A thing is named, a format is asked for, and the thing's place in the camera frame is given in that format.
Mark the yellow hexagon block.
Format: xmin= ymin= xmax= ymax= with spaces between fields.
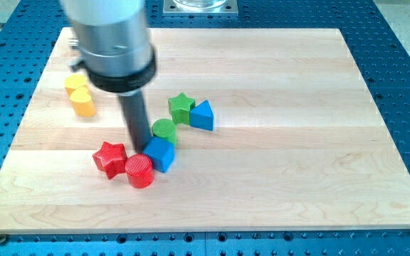
xmin=64 ymin=74 xmax=88 ymax=96

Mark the red cylinder block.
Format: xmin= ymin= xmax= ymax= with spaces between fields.
xmin=125 ymin=154 xmax=154 ymax=188

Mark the green cylinder block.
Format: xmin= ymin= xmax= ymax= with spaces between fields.
xmin=152 ymin=119 xmax=177 ymax=145

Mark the blue cube block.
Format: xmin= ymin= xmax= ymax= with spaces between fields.
xmin=142 ymin=137 xmax=175 ymax=173

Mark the yellow heart block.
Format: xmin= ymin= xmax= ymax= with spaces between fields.
xmin=69 ymin=87 xmax=97 ymax=117

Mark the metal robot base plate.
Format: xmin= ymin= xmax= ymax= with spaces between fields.
xmin=163 ymin=0 xmax=238 ymax=15

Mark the light wooden board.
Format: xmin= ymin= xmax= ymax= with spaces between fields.
xmin=0 ymin=28 xmax=410 ymax=234

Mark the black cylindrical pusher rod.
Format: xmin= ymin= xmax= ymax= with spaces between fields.
xmin=117 ymin=89 xmax=152 ymax=152

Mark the green star block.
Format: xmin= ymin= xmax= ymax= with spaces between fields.
xmin=168 ymin=92 xmax=196 ymax=125

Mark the red star block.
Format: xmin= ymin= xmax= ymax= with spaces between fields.
xmin=93 ymin=142 xmax=127 ymax=180

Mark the blue triangle block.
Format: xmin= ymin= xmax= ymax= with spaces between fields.
xmin=190 ymin=100 xmax=214 ymax=131

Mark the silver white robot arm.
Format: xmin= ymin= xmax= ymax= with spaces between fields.
xmin=61 ymin=0 xmax=157 ymax=152

